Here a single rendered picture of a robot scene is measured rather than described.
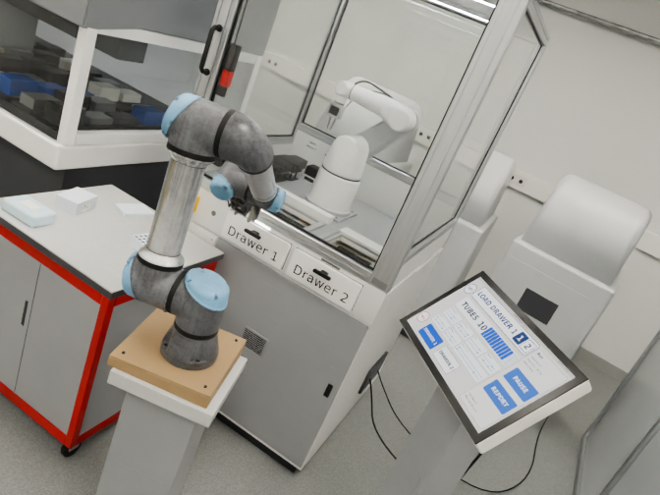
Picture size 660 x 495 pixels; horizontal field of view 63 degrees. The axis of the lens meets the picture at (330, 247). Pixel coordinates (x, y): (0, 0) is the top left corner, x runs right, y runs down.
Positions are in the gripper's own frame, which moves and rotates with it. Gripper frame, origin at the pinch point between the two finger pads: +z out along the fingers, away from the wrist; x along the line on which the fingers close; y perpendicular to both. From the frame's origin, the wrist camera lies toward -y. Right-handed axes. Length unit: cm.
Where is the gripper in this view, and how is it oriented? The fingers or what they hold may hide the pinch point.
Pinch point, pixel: (250, 214)
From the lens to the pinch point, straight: 198.0
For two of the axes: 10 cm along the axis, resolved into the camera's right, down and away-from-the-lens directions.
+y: -5.5, 6.5, -5.2
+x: 8.3, 4.7, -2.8
